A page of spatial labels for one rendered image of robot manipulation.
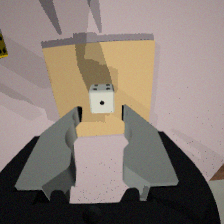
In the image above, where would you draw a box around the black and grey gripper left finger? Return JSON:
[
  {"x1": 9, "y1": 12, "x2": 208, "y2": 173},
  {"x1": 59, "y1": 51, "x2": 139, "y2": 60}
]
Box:
[{"x1": 0, "y1": 106, "x2": 82, "y2": 222}]

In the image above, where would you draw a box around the white die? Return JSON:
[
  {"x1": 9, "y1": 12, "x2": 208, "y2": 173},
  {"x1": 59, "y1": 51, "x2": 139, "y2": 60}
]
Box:
[{"x1": 89, "y1": 84, "x2": 115, "y2": 113}]

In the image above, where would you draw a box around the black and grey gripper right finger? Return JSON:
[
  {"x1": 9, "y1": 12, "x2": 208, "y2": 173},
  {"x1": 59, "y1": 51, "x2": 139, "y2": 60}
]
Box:
[{"x1": 122, "y1": 105, "x2": 221, "y2": 224}]

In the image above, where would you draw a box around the yellow die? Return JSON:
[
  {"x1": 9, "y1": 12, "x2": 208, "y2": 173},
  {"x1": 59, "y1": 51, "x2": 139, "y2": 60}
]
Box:
[{"x1": 0, "y1": 33, "x2": 8, "y2": 58}]

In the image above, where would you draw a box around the tan flat mat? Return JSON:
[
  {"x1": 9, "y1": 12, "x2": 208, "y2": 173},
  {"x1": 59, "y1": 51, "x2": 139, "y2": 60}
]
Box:
[{"x1": 42, "y1": 40, "x2": 155, "y2": 137}]

